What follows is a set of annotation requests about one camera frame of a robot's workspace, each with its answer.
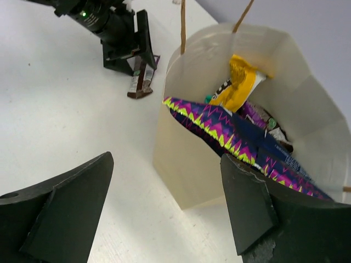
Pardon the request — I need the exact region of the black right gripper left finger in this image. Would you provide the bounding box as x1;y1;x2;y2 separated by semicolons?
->
1;152;114;262

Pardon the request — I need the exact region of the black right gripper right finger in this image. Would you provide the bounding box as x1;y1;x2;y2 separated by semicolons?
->
220;155;350;262

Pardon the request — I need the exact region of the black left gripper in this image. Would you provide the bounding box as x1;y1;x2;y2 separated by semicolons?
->
53;1;157;76

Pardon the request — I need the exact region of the brown chocolate bar wrapper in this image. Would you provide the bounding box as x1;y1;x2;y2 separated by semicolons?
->
127;56;155;99

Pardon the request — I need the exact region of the dark purple nut snack bag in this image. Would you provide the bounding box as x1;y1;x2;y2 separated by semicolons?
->
163;96;332;201

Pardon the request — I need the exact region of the brown Hershey's chocolate bar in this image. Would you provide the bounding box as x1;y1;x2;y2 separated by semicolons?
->
237;100;293;153

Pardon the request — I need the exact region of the yellow M&M's packet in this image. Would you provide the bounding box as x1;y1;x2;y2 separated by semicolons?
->
209;54;271;112

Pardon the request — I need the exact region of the teal Fox's candy bag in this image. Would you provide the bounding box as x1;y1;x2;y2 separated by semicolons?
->
205;95;212;104

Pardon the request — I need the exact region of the beige paper bag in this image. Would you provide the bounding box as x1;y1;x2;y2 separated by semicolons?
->
152;0;351;211

